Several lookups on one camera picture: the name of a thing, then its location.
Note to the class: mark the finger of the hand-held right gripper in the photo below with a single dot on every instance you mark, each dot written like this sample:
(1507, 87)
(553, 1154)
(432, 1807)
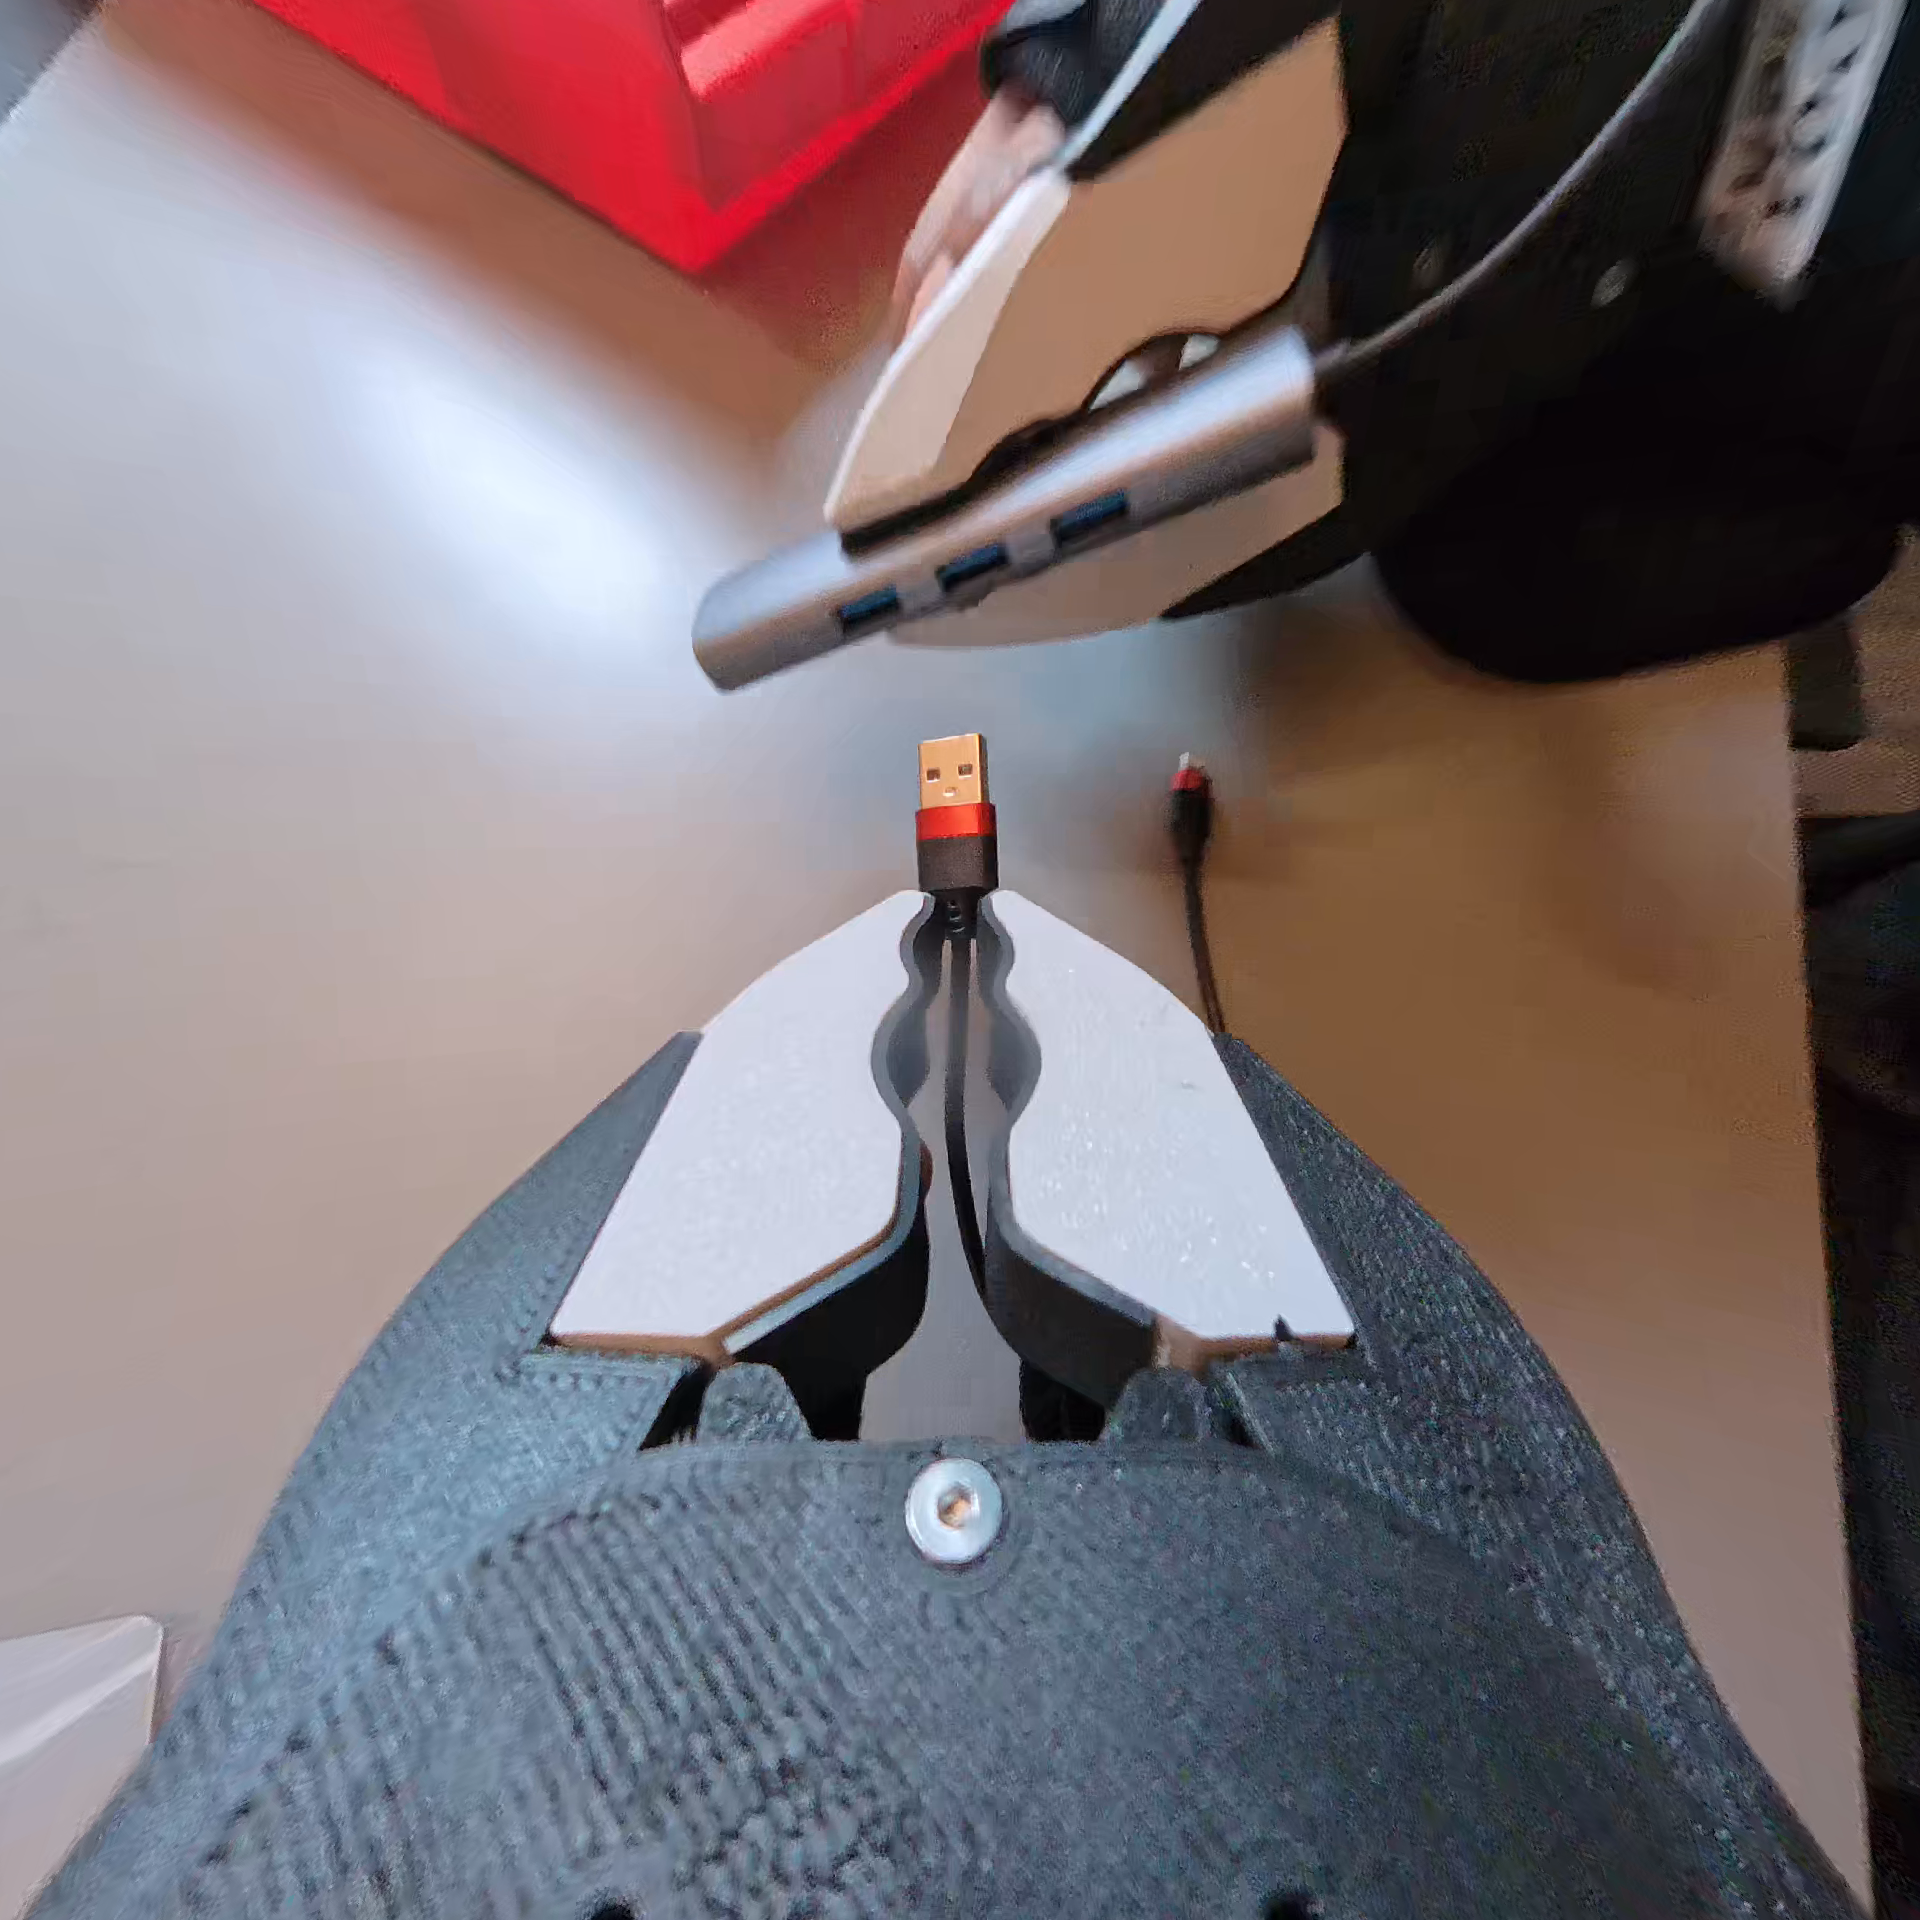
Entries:
(1140, 226)
(1201, 556)

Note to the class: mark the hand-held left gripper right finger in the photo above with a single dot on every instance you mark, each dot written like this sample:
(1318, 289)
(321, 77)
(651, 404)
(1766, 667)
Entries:
(1154, 1186)

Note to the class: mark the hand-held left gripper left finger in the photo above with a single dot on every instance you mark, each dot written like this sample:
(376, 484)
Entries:
(750, 1186)

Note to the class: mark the red plastic bin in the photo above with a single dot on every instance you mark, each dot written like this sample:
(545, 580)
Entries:
(630, 121)

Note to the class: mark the person's right hand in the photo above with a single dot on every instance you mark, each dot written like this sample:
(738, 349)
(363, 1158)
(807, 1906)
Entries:
(983, 173)

